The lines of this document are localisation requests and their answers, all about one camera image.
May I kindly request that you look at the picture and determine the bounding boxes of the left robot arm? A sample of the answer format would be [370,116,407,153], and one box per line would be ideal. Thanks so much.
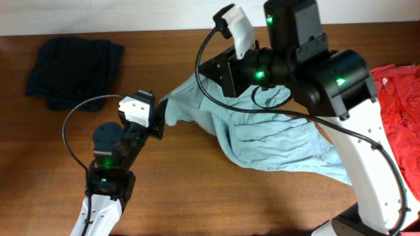
[72,90,167,235]

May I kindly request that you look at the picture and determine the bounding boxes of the red t-shirt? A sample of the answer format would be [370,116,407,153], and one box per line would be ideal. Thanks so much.
[371,64,419,199]

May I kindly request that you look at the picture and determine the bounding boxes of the folded dark navy garment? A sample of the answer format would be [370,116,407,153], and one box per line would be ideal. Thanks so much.
[25,37,125,111]

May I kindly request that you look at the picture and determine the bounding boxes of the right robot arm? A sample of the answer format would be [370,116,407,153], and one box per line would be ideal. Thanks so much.
[195,0,419,235]

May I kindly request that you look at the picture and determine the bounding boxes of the light blue t-shirt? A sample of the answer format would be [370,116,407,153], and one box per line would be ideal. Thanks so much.
[165,76,350,184]

